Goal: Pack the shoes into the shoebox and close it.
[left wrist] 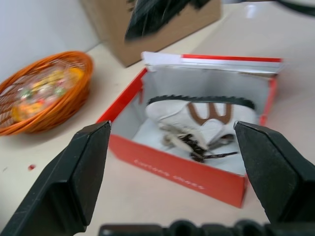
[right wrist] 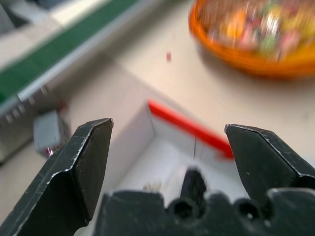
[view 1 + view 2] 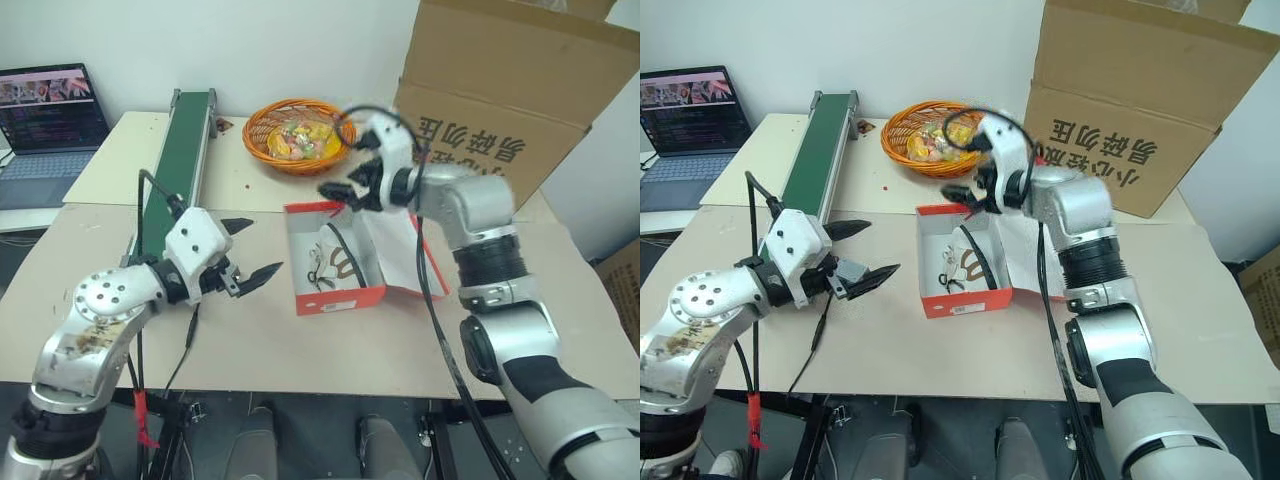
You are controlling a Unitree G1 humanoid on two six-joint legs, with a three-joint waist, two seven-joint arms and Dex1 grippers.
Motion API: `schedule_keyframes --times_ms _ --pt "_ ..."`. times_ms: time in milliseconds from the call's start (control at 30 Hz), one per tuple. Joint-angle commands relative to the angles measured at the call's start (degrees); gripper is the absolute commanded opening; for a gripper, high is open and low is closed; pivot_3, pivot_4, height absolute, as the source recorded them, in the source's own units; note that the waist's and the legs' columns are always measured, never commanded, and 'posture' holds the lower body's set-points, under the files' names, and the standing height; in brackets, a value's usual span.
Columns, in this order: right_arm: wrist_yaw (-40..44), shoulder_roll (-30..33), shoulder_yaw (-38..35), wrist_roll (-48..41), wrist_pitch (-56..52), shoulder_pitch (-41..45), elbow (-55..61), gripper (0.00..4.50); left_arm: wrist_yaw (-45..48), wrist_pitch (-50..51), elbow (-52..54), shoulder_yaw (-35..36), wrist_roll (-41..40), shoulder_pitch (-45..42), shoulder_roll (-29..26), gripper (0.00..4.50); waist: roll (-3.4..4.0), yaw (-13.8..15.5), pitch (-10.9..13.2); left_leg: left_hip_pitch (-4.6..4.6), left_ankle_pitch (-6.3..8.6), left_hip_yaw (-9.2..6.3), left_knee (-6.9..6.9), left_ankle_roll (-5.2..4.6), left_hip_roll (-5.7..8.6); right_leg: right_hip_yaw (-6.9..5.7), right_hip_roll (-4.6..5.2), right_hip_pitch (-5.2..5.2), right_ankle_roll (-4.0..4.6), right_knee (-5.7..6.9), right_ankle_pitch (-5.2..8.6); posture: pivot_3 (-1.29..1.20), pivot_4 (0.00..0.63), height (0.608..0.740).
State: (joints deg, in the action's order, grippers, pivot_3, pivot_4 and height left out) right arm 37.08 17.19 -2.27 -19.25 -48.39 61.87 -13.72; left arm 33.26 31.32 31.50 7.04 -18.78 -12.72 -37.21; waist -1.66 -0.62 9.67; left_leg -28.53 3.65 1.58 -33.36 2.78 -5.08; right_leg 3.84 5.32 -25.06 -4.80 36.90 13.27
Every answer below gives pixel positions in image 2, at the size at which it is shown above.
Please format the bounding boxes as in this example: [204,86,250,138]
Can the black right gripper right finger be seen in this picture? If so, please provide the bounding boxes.
[224,124,315,197]

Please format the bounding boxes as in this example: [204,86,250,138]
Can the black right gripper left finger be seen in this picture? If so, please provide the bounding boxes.
[0,118,114,236]

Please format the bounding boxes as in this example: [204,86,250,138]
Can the white shoebox with red rim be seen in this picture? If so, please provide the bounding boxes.
[97,98,249,205]

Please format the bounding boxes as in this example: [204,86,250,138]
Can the small grey box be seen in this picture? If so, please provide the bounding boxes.
[33,111,71,157]

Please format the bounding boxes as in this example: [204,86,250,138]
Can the orange woven basket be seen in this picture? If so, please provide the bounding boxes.
[188,0,315,79]

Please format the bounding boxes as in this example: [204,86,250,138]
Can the green conveyor belt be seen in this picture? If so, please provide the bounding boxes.
[0,0,183,116]

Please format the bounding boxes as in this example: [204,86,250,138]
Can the colourful items in basket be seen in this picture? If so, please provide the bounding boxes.
[200,0,315,61]

